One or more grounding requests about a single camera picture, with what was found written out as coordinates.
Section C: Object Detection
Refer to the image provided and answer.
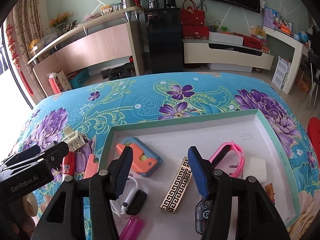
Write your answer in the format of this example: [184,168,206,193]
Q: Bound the yellow flower vase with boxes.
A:
[48,12,73,36]

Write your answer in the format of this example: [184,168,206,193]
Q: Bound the floral blue table cloth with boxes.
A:
[11,72,319,239]

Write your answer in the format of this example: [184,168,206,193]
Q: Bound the black water dispenser cabinet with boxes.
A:
[145,0,184,74]

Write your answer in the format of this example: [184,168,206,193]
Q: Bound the steel thermos kettle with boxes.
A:
[121,0,136,22]

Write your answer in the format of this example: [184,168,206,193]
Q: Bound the teal shallow cardboard tray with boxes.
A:
[99,109,300,239]

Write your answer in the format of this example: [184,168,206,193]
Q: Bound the curved wooden shelf desk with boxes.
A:
[28,6,146,96]

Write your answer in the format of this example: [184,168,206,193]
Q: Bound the gold black patterned bar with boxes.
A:
[159,157,193,213]

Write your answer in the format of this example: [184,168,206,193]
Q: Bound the red gift bag on floor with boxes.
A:
[47,73,61,94]

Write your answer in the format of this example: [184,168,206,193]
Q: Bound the white side desk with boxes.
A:
[263,26,309,94]

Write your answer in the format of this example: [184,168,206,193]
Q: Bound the red handbag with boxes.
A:
[181,0,205,26]

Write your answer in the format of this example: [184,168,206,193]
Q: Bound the orange blue toy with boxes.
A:
[84,154,99,179]
[116,137,163,178]

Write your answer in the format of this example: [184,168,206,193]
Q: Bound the white plastic clip holder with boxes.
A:
[63,126,85,152]

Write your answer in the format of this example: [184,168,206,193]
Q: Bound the white smartwatch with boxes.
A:
[110,174,148,218]

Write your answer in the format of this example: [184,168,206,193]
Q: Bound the white square box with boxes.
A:
[243,157,267,184]

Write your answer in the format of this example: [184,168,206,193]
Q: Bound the black toy car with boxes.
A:
[195,198,212,235]

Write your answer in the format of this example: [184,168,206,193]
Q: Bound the red round stool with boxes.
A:
[308,117,320,161]

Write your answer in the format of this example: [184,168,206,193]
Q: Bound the white tv console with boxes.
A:
[183,39,274,73]

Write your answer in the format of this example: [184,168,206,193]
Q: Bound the magenta lighter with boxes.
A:
[119,217,145,240]

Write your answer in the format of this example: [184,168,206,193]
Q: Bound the red glue bottle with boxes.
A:
[62,151,75,181]

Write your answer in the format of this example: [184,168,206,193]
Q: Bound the red hanging ornament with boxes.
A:
[5,24,33,96]

